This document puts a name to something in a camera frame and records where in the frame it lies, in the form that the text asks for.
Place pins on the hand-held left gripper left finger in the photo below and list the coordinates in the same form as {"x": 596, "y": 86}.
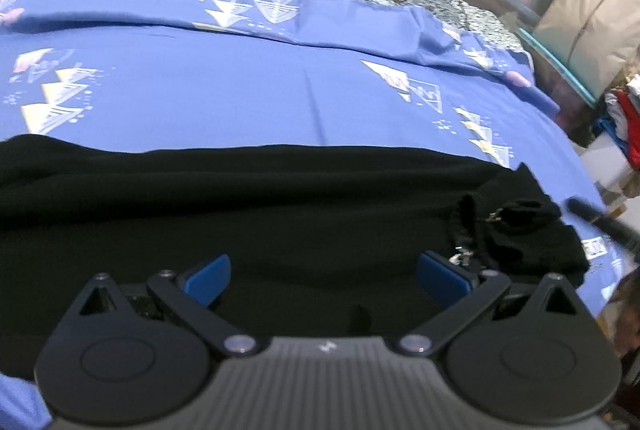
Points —
{"x": 207, "y": 277}

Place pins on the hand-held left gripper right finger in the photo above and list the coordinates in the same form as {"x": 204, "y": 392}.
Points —
{"x": 442, "y": 275}

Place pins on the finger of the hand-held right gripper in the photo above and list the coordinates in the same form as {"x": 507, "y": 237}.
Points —
{"x": 600, "y": 220}

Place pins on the black pants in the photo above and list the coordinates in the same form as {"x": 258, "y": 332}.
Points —
{"x": 250, "y": 210}

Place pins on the pile of colourful clothes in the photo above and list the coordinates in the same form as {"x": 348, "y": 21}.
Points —
{"x": 625, "y": 120}

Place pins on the blue printed bedsheet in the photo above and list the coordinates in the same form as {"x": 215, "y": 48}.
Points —
{"x": 250, "y": 85}

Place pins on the beige fabric bag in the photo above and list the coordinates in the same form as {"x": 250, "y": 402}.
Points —
{"x": 595, "y": 20}

